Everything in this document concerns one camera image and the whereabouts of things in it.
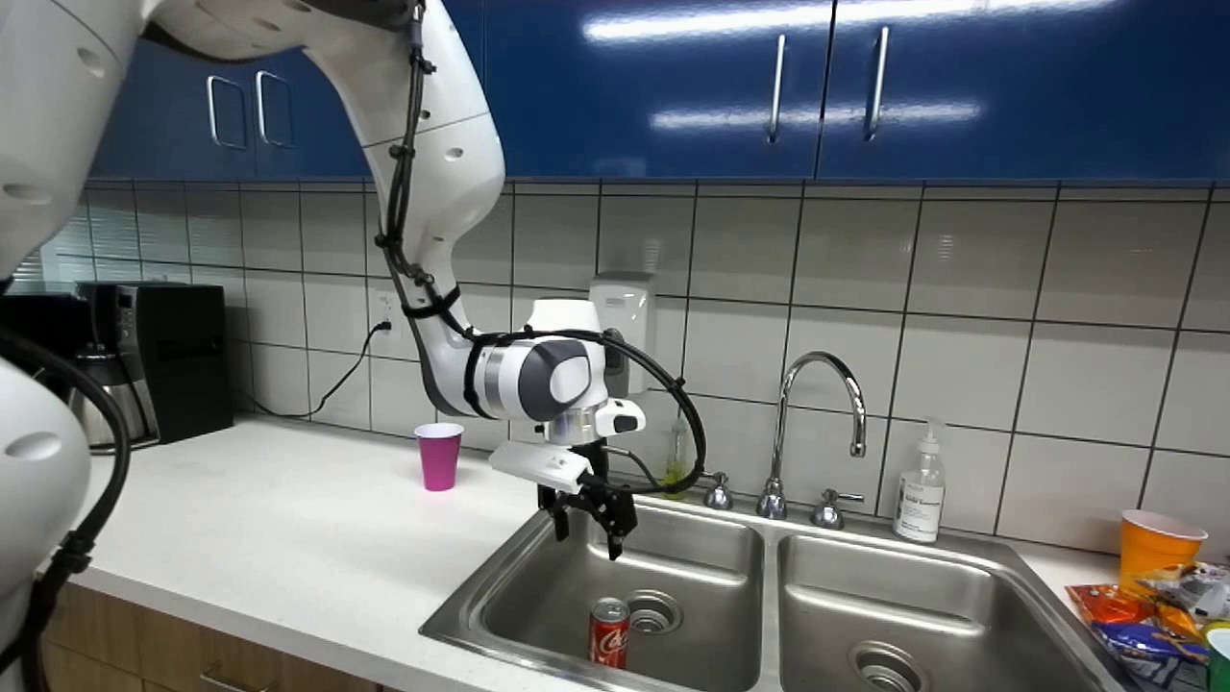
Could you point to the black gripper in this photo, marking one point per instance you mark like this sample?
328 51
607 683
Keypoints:
621 504

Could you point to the red soda can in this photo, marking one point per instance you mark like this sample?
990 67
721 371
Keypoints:
607 639

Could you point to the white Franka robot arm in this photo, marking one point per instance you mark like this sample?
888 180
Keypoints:
446 142

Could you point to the stainless steel double sink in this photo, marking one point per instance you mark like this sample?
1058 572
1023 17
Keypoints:
821 577

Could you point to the green dish soap bottle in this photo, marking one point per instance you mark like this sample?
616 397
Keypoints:
676 454

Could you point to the chrome faucet knob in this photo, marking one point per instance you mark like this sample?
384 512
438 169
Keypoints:
716 494
832 511

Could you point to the magenta plastic cup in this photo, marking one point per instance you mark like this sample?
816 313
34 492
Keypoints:
438 454

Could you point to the chrome gooseneck faucet spout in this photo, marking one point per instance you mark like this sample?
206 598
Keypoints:
784 424

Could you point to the clear pump soap bottle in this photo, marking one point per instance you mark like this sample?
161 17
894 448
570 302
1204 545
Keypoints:
921 504

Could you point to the wooden lower cabinet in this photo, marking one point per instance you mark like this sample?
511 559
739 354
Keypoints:
193 654

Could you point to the black coffee maker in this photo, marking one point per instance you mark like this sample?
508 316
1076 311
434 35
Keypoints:
176 361

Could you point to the steel coffee carafe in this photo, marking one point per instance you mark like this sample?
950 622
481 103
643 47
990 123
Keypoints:
109 388

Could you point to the red snack packet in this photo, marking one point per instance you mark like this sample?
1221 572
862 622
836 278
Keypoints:
1108 604

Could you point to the blue snack packet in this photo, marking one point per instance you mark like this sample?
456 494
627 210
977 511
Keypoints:
1140 645

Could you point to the orange plastic cup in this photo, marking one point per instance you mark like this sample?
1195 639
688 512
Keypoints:
1153 552

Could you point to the black box appliance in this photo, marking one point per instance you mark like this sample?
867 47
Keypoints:
45 321

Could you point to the silver snack wrapper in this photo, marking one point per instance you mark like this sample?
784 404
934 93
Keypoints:
1193 585

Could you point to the green plastic cup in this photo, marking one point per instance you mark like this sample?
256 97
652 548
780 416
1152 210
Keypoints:
1221 661

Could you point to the white wall soap dispenser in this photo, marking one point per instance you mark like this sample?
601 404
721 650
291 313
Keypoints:
634 311

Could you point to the white wall outlet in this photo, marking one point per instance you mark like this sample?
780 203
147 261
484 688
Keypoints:
374 313

